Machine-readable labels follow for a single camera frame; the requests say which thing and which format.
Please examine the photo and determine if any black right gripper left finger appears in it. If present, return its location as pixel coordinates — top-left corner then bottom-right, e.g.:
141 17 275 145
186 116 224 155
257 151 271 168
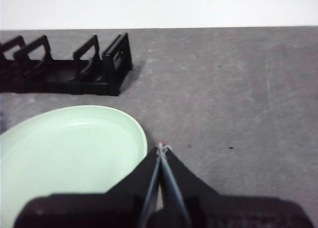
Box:
13 143 163 228

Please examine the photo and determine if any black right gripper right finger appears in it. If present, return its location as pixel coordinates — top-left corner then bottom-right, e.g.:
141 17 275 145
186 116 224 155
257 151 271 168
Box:
162 144 315 228

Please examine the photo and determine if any pale green round plate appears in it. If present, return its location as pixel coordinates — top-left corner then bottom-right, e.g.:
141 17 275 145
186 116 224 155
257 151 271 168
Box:
0 105 149 228

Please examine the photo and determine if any black plastic plate rack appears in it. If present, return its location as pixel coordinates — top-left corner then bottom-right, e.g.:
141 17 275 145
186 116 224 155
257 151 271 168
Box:
0 33 134 97

